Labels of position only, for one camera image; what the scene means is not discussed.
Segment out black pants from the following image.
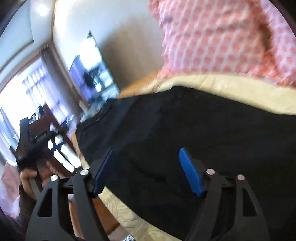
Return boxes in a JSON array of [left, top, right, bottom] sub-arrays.
[[76, 86, 295, 240]]

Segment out black flat screen television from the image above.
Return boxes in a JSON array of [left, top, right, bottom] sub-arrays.
[[69, 32, 119, 104]]

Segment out left pink polka dot pillow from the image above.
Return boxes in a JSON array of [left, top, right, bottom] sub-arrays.
[[148, 1, 275, 77]]

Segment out yellow orange patterned bedspread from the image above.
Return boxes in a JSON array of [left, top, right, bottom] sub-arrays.
[[75, 73, 295, 240]]

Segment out person's left hand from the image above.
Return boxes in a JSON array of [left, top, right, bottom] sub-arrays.
[[19, 159, 57, 200]]

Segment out pink polka dot pillow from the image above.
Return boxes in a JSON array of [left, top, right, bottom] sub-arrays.
[[258, 1, 295, 88], [148, 1, 275, 77]]

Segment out right pink polka dot pillow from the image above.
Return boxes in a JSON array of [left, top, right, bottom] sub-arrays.
[[258, 1, 295, 88]]

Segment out dark wooden side table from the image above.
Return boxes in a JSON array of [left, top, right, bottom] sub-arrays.
[[29, 104, 81, 177]]

